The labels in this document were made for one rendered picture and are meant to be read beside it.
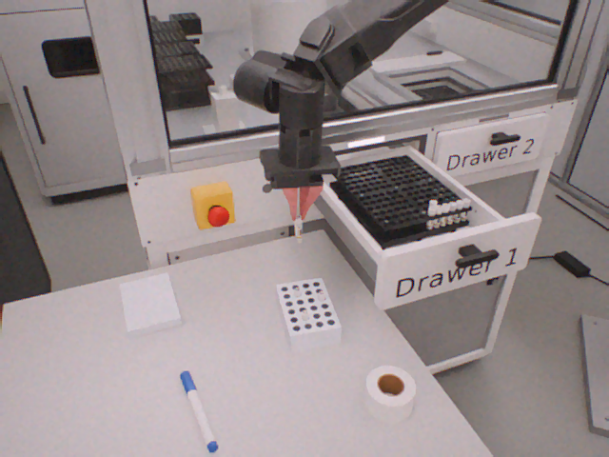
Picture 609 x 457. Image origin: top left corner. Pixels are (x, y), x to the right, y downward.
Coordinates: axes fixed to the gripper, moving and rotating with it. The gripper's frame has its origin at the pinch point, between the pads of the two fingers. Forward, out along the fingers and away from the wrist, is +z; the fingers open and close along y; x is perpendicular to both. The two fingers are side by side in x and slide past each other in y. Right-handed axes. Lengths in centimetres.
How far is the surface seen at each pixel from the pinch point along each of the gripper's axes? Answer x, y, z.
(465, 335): -36, -63, 78
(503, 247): 2.7, -34.1, 8.3
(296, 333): 7.0, 1.1, 18.0
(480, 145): -32, -48, 8
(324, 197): -18.9, -9.3, 10.1
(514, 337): -47, -92, 96
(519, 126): -34, -57, 5
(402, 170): -22.4, -25.9, 7.6
